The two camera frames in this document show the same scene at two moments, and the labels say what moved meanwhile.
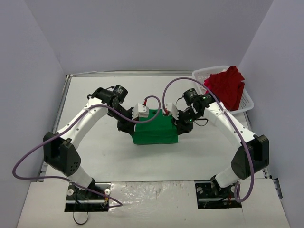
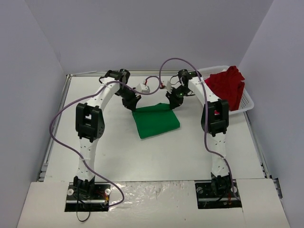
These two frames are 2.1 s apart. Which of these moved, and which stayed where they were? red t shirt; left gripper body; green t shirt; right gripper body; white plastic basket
Moved: left gripper body; right gripper body; green t shirt
Stayed: white plastic basket; red t shirt
